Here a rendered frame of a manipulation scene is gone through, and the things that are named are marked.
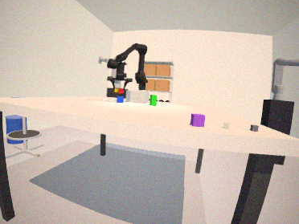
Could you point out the purple cube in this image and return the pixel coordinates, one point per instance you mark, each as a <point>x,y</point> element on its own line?
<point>197,120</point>

